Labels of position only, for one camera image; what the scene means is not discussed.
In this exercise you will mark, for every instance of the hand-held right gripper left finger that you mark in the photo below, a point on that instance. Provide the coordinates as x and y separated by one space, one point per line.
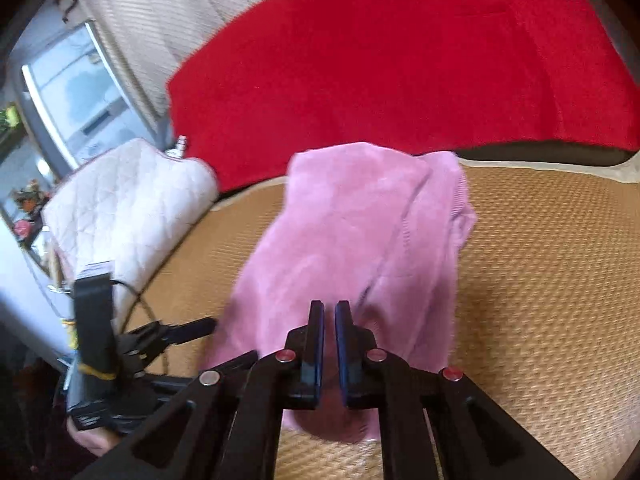
312 355

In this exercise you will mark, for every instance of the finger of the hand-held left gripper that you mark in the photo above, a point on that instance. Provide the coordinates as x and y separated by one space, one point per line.
192 329

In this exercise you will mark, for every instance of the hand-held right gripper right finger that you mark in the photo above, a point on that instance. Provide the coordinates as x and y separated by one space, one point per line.
345 355

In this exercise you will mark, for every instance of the pink zip jacket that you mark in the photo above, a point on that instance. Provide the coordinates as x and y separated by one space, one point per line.
360 240

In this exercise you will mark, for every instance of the person's left hand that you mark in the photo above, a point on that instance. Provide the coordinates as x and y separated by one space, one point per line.
92 440

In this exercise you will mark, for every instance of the white quilted cushion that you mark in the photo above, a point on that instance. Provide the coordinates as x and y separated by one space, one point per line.
125 200

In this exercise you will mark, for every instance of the flower ornament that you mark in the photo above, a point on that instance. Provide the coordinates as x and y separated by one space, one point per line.
29 200

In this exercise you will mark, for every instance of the glass window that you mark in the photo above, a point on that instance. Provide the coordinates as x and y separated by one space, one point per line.
80 95

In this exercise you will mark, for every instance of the red blanket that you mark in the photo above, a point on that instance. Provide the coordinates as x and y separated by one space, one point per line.
400 70

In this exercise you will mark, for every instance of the beige sofa backrest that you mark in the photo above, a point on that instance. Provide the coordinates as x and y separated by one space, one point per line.
160 25

